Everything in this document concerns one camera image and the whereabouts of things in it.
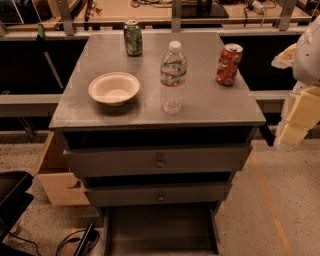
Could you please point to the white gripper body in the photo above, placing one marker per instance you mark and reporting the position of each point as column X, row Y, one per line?
column 308, row 56

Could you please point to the black bin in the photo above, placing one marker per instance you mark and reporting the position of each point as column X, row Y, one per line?
column 14, row 198

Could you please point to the grey drawer cabinet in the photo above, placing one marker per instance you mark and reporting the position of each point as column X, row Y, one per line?
column 212, row 115

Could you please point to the lower grey drawer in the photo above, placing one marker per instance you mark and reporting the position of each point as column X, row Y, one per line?
column 157, row 194

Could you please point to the upper grey drawer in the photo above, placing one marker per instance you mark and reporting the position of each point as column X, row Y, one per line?
column 99, row 163

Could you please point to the clear plastic water bottle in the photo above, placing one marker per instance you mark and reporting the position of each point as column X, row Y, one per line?
column 173, row 71

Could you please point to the grey drawer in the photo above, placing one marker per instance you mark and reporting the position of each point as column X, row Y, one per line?
column 99, row 163
column 157, row 194

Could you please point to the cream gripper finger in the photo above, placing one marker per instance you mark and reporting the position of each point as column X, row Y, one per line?
column 300, row 113
column 284, row 59

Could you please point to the white power adapter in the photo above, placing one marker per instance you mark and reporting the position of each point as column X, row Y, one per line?
column 256, row 6

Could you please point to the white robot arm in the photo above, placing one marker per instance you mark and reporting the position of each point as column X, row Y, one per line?
column 306, row 62

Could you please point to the white paper bowl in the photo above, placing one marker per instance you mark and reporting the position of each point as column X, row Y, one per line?
column 114, row 89

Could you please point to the light wooden box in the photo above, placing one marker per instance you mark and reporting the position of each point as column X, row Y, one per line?
column 59, row 183

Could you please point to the green soda can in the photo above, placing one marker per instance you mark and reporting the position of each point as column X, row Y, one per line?
column 133, row 38

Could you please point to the green handled tool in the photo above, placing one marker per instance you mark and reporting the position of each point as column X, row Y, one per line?
column 41, row 39

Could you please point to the orange soda can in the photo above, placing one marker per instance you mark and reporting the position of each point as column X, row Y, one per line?
column 229, row 60

